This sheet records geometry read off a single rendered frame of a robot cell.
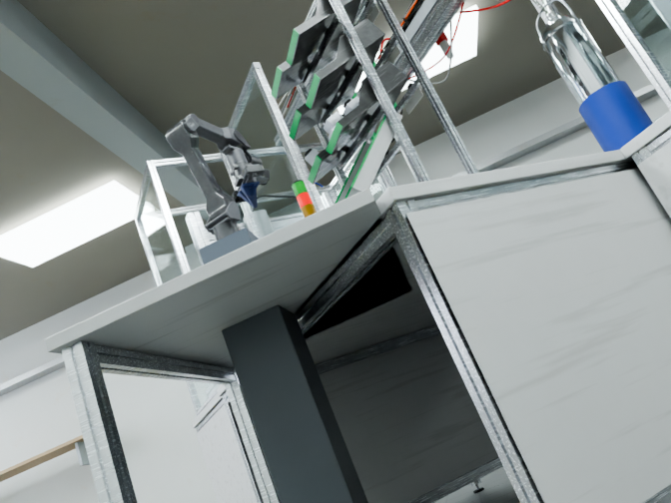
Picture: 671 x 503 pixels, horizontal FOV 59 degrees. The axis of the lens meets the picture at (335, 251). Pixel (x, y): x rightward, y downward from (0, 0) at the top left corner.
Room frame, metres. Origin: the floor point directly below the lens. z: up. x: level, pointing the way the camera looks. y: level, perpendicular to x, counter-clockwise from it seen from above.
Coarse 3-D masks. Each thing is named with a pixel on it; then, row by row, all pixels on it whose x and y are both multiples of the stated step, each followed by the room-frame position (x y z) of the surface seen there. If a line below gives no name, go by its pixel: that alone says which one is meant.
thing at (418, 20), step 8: (432, 0) 2.33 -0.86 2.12; (424, 8) 2.39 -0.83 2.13; (432, 8) 2.36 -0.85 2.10; (416, 16) 2.44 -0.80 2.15; (424, 16) 2.41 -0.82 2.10; (416, 24) 2.46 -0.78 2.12; (408, 32) 2.52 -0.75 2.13; (416, 32) 2.49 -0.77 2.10; (408, 40) 2.54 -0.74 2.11; (400, 48) 2.60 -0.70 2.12; (400, 56) 2.63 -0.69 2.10
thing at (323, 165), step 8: (368, 136) 1.70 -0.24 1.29; (360, 144) 1.70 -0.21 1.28; (336, 152) 1.56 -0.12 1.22; (344, 152) 1.63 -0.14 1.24; (320, 160) 1.52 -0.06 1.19; (328, 160) 1.56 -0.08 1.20; (336, 160) 1.63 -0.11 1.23; (312, 168) 1.58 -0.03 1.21; (320, 168) 1.56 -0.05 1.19; (328, 168) 1.62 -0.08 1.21; (312, 176) 1.61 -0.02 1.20; (320, 176) 1.63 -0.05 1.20
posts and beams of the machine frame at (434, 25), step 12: (444, 0) 2.30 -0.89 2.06; (456, 0) 2.25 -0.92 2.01; (432, 12) 2.37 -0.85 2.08; (444, 12) 2.33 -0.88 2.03; (456, 12) 2.33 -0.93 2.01; (432, 24) 2.40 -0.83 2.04; (444, 24) 2.38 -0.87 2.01; (420, 36) 2.48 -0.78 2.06; (432, 36) 2.43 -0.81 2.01; (420, 48) 2.51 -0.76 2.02; (420, 60) 2.58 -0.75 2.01; (408, 72) 2.64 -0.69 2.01; (300, 96) 2.57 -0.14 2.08; (288, 120) 2.71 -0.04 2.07; (300, 156) 2.80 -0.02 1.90
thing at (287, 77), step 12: (336, 36) 1.61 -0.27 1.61; (336, 48) 1.68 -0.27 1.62; (312, 60) 1.61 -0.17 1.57; (324, 60) 1.68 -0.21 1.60; (276, 72) 1.54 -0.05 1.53; (288, 72) 1.55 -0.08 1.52; (300, 72) 1.61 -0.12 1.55; (276, 84) 1.58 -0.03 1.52; (288, 84) 1.62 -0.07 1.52; (276, 96) 1.63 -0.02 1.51
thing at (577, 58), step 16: (560, 0) 1.71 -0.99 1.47; (560, 16) 1.73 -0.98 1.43; (576, 16) 1.71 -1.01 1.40; (544, 32) 1.73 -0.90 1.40; (560, 32) 1.70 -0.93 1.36; (576, 32) 1.69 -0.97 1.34; (544, 48) 1.77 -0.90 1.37; (560, 48) 1.71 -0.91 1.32; (576, 48) 1.69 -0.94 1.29; (592, 48) 1.70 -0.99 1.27; (560, 64) 1.74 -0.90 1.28; (576, 64) 1.70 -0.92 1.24; (592, 64) 1.69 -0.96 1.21; (608, 64) 1.71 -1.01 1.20; (576, 80) 1.72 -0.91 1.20; (592, 80) 1.70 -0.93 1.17; (608, 80) 1.69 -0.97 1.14; (576, 96) 1.76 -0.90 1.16
